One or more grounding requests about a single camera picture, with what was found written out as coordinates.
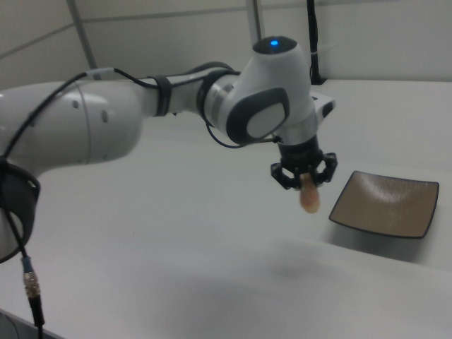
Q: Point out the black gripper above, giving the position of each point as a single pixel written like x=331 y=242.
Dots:
x=300 y=152

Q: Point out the sugared orange bread roll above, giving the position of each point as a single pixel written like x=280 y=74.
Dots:
x=310 y=197

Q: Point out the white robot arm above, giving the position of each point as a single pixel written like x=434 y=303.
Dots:
x=106 y=116

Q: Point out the square brown ceramic plate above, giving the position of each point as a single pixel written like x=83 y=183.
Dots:
x=385 y=205

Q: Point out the black camera pole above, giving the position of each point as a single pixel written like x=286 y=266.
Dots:
x=312 y=35

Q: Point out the grey wall frame post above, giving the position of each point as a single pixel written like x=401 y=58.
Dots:
x=83 y=35
x=256 y=17

